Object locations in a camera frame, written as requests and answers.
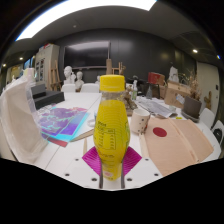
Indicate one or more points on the plastic-wrapped white canvas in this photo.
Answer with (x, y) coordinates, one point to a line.
(20, 120)

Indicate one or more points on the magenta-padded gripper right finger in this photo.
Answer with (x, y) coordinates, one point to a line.
(133, 161)

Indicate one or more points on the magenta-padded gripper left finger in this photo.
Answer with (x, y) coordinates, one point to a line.
(90, 163)

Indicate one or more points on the black box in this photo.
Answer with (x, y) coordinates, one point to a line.
(48, 96)

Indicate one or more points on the white cabinet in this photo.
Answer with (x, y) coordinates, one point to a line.
(46, 63)

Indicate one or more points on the black wall screen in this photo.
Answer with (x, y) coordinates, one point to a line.
(86, 55)

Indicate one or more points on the beige stretched canvas panel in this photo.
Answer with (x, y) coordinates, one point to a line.
(176, 146)

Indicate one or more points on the red box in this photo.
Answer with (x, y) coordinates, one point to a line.
(156, 78)

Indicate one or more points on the flat round red coaster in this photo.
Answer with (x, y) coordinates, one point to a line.
(159, 132)

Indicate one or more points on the small glass jar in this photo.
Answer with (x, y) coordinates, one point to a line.
(172, 108)

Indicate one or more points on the colourful purple painting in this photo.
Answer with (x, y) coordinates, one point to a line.
(63, 123)

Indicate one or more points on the yellow drink bottle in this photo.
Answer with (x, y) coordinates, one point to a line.
(111, 133)

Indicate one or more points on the black mesh basket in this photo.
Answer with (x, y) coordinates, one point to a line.
(151, 90)

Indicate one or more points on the white dotted mug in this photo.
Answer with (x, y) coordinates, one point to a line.
(139, 121)

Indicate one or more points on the white chair with black print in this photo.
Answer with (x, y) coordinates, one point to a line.
(218, 131)

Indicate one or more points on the white plaster bust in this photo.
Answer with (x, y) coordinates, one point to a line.
(69, 74)
(79, 80)

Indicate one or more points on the yellow tape piece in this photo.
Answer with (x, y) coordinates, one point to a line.
(179, 118)

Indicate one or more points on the cardboard box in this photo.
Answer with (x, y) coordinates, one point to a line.
(175, 93)

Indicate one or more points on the wooden easel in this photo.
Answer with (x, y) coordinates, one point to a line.
(119, 68)
(55, 76)

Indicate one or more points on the white spray bottle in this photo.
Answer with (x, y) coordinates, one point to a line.
(134, 91)

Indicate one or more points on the newspaper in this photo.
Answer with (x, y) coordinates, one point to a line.
(155, 107)

